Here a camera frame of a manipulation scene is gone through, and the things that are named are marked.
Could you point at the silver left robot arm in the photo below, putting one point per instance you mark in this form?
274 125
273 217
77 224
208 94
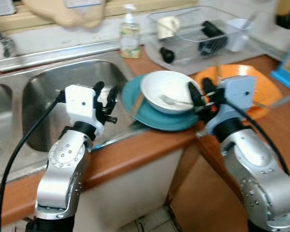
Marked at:
63 164

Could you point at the orange top counter cabinet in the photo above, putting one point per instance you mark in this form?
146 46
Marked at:
135 150

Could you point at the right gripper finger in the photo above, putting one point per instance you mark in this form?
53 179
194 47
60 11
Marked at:
209 89
196 99

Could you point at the orange plastic bowl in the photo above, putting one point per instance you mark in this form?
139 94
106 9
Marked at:
266 89

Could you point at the wooden stick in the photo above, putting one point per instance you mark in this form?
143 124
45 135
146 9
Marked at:
137 105

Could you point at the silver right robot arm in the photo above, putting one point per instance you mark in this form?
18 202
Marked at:
256 169

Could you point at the black bottle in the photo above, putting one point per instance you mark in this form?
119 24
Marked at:
212 38

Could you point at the cream mug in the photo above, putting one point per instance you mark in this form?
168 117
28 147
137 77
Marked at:
167 27

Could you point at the utensil in cutlery holder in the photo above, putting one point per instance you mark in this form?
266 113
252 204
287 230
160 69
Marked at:
249 21

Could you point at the black hanging spatula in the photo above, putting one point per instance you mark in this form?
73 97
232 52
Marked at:
285 18

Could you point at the grey drain tray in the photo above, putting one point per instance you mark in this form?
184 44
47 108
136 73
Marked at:
263 59

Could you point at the metal sink faucet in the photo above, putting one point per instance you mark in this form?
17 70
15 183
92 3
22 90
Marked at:
7 43

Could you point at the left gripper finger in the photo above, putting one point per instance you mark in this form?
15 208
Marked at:
113 95
98 91

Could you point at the small black cap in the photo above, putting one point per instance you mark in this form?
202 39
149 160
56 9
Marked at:
167 55

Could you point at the white bowl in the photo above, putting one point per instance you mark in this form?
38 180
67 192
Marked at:
164 84

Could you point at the teal plate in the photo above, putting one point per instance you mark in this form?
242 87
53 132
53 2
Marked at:
159 122

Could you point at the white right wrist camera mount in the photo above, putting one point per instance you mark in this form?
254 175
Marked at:
237 92

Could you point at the beige plastic container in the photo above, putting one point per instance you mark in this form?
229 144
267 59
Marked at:
63 12

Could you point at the clear soap pump bottle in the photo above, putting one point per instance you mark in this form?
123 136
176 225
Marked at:
129 38

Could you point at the white cutlery holder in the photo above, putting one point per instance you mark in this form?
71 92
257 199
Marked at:
238 37

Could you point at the stainless steel sink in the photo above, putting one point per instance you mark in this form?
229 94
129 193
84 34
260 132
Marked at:
48 77

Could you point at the blue box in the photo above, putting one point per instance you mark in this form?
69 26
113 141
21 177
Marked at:
287 67

